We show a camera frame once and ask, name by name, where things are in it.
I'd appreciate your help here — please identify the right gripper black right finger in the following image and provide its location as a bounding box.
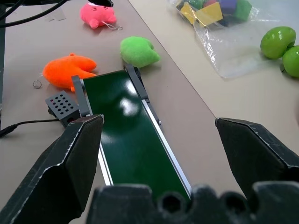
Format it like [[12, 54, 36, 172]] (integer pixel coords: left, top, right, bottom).
[[214, 117, 299, 199]]

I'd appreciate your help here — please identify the dark metal post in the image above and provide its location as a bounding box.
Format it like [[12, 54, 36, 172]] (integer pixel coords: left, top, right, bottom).
[[0, 0, 6, 110]]

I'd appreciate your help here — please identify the green plush toy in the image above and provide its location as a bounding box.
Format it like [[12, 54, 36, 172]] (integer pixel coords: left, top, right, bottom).
[[120, 36, 161, 69]]

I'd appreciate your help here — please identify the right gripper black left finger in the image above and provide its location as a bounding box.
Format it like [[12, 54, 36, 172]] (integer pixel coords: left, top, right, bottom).
[[0, 114, 105, 224]]

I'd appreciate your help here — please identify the red foam block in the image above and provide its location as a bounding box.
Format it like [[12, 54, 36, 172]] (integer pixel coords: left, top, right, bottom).
[[202, 0, 220, 8]]

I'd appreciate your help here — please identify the orange plush toy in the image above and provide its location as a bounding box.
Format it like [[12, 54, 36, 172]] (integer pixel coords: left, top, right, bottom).
[[43, 53, 98, 93]]

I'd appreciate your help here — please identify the pink plush toy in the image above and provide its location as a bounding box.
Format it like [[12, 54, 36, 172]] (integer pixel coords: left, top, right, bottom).
[[80, 2, 123, 31]]

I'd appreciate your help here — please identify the grey perforated control box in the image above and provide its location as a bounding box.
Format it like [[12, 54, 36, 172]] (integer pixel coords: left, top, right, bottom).
[[45, 90, 81, 128]]

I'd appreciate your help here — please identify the clear plastic bag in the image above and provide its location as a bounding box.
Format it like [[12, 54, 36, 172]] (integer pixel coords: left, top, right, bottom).
[[166, 0, 282, 79]]

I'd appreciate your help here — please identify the green foam block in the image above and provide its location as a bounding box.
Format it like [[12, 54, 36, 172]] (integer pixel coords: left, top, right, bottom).
[[233, 0, 253, 23], [184, 0, 205, 10]]

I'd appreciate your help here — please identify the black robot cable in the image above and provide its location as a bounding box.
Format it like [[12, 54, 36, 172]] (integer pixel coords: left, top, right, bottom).
[[0, 0, 25, 20], [0, 0, 67, 28]]

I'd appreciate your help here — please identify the black power cable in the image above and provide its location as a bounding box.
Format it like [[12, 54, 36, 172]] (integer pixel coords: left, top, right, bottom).
[[0, 119, 60, 139]]

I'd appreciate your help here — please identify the yellow foam block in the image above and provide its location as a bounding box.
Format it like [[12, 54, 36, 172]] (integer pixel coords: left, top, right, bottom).
[[196, 2, 224, 28], [180, 2, 198, 25]]

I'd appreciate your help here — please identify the green apple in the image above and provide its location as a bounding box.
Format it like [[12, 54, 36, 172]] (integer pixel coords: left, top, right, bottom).
[[281, 45, 299, 78], [260, 26, 297, 59]]

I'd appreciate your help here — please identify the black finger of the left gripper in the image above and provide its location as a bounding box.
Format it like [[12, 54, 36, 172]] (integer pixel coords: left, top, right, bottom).
[[87, 0, 115, 7]]

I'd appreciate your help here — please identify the green conveyor belt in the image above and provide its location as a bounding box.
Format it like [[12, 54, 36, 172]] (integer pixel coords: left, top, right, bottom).
[[71, 63, 193, 202]]

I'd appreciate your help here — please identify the purple foam block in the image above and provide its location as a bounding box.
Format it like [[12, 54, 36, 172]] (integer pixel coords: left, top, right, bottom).
[[218, 0, 239, 15]]

